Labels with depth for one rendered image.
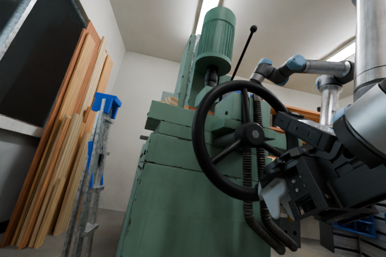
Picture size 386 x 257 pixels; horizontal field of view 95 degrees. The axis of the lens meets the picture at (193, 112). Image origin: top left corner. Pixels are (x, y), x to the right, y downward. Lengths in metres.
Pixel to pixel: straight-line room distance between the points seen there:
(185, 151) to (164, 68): 3.08
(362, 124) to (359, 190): 0.07
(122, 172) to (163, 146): 2.60
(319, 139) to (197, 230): 0.43
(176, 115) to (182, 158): 0.14
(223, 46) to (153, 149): 0.56
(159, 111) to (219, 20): 0.58
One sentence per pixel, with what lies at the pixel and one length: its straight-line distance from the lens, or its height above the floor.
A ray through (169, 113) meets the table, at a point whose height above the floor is 0.87.
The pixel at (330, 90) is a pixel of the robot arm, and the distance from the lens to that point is 1.36.
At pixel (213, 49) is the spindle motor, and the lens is 0.85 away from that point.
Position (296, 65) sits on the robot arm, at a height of 1.29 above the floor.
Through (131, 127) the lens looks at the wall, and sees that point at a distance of 3.19.
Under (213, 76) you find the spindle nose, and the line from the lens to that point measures 0.84.
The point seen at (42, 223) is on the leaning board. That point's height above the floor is 0.16.
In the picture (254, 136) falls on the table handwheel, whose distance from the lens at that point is 0.43.
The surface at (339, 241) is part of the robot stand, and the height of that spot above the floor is 0.55.
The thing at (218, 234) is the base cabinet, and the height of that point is 0.55.
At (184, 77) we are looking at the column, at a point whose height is 1.20.
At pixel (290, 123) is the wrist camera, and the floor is 0.80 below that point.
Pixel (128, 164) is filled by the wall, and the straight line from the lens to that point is 3.12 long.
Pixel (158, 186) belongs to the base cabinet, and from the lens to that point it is 0.55.
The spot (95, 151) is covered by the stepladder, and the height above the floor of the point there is 0.73.
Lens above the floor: 0.70
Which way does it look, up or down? 19 degrees up
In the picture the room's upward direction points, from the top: 10 degrees clockwise
